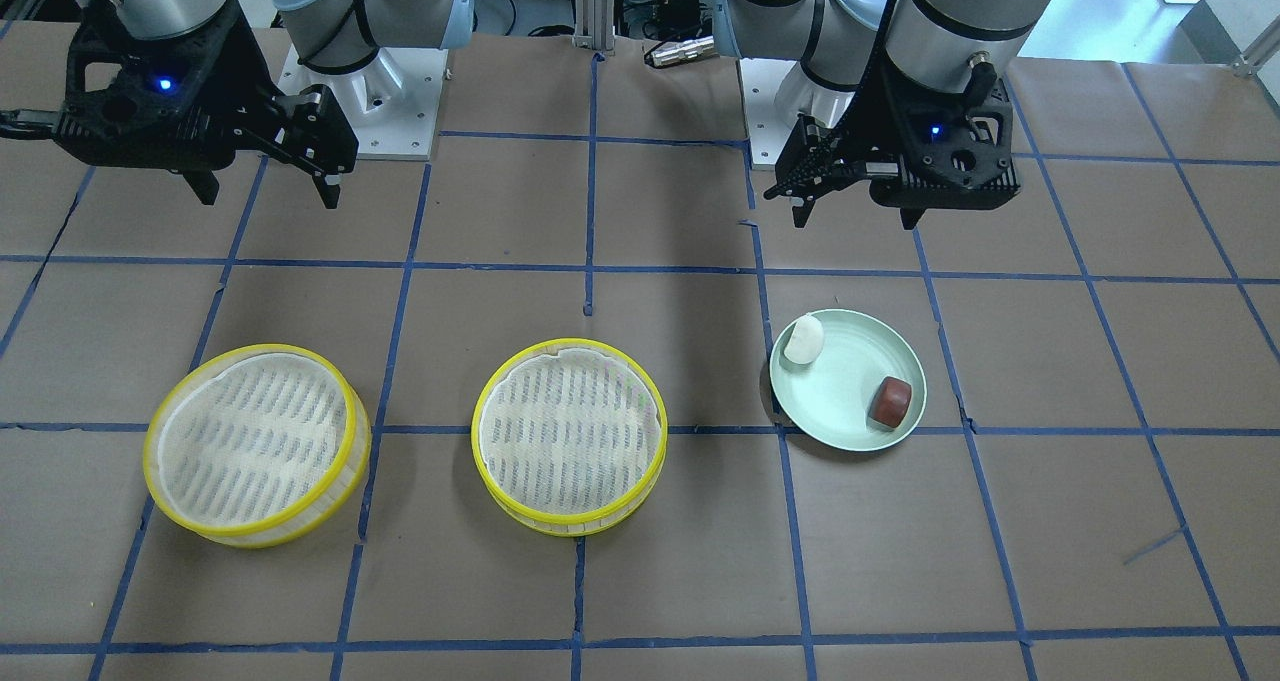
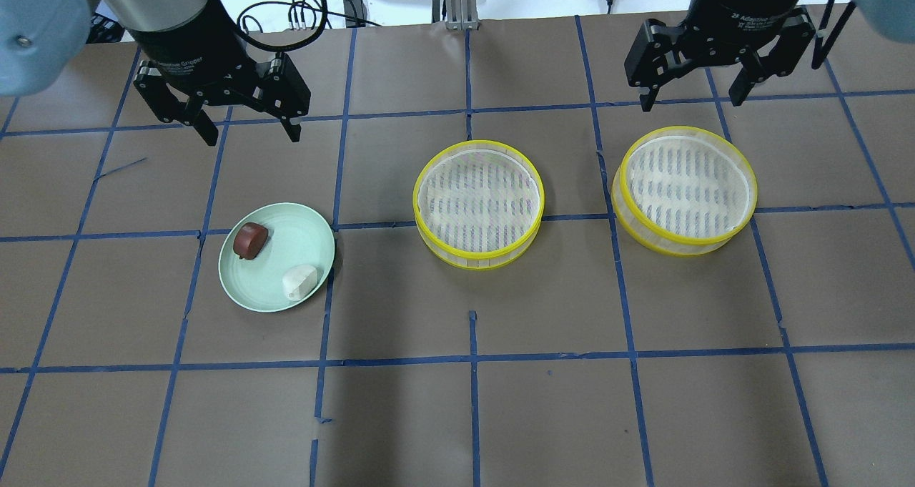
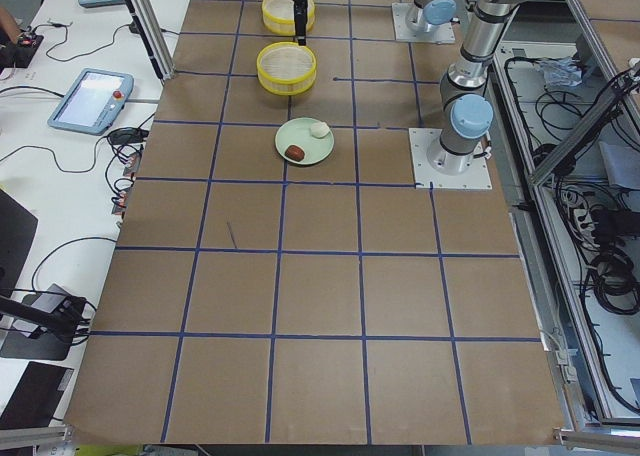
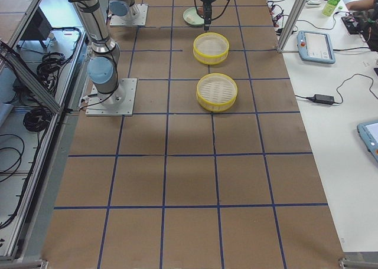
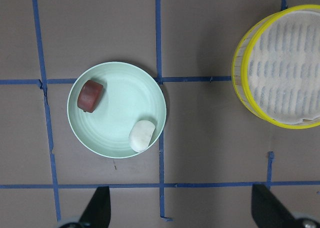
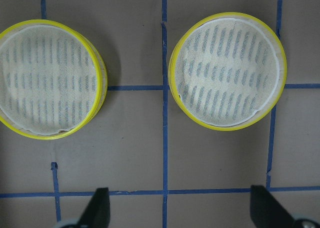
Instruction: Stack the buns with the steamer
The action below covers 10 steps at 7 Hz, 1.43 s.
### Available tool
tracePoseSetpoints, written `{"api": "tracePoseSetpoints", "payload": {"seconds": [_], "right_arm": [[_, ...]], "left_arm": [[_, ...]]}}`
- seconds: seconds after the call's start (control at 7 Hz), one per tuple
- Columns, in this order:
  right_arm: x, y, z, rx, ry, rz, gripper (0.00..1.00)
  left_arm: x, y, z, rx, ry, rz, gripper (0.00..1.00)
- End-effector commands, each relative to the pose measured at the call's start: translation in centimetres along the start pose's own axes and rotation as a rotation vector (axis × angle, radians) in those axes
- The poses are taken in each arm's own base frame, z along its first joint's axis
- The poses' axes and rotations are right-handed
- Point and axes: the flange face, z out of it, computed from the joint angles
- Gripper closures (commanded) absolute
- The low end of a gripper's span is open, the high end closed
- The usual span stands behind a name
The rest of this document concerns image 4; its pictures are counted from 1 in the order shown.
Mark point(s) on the light green plate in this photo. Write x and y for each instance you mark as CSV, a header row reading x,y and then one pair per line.
x,y
191,17

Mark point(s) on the blue teach pendant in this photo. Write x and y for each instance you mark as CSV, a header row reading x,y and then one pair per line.
x,y
315,47
368,134

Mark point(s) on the aluminium frame post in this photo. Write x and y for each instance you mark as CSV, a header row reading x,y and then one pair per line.
x,y
288,27

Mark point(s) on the aluminium frame rail left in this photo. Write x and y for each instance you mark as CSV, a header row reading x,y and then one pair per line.
x,y
28,78

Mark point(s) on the green drink bottle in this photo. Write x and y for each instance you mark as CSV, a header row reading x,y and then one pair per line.
x,y
330,7

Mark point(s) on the black power adapter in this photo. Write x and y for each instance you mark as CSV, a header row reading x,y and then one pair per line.
x,y
322,99

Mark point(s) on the brown bun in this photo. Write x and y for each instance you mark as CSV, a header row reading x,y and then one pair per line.
x,y
200,11

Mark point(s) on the yellow steamer basket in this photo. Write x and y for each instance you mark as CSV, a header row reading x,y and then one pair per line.
x,y
216,92
210,48

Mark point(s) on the person forearm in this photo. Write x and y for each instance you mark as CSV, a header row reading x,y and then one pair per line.
x,y
361,5

